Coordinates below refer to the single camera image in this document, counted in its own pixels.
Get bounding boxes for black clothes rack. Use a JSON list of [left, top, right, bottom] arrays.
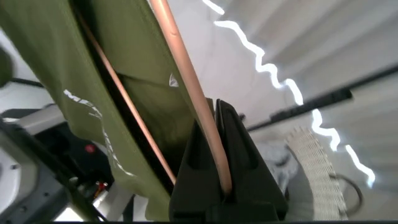
[[247, 63, 398, 131]]

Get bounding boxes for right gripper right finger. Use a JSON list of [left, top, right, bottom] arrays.
[[215, 98, 289, 222]]

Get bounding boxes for pink clothes hanger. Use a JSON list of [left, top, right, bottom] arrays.
[[73, 0, 233, 196]]

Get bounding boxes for pale grey shorts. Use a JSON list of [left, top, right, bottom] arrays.
[[257, 141, 299, 194]]

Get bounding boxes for black cable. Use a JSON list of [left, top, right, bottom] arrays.
[[11, 77, 44, 89]]

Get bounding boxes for white laundry basket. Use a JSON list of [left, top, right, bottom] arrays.
[[284, 126, 364, 222]]

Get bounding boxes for white curtain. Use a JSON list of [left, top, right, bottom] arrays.
[[203, 0, 398, 187]]

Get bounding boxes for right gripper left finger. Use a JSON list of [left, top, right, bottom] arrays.
[[169, 121, 225, 222]]

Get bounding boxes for green printed shirt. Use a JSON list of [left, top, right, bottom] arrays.
[[0, 0, 215, 222]]

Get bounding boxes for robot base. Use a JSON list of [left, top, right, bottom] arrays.
[[0, 104, 147, 222]]

